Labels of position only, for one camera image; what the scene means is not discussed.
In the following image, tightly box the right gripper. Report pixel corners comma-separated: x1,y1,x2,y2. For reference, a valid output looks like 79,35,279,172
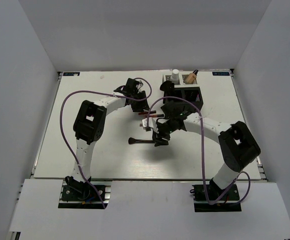
152,118,176,147

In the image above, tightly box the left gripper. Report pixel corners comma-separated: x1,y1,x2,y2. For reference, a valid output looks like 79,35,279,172
131,90,151,113

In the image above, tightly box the black round makeup brush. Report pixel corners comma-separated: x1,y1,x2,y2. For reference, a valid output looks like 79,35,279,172
128,137,155,145

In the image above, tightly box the black fan makeup brush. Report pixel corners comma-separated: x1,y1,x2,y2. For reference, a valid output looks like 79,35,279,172
160,80,175,97

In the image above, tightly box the white jar cap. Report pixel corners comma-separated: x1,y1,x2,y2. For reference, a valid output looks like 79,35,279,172
171,69,179,79

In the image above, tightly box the foundation bottle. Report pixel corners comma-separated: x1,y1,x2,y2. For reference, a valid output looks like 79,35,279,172
184,69,198,85

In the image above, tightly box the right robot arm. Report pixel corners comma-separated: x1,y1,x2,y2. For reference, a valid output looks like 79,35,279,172
142,106,261,200

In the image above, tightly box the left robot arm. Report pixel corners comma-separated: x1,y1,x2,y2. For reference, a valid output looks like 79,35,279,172
59,77,149,200

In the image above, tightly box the white table board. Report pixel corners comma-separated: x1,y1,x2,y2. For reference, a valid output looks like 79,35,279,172
33,69,269,181

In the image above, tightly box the black metal organizer rack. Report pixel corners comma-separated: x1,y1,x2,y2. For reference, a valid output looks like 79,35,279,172
161,86,203,118

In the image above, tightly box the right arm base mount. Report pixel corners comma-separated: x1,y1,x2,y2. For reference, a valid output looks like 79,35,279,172
191,183,243,213

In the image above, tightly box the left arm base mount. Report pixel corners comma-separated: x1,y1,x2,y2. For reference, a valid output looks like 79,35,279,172
58,182,111,210

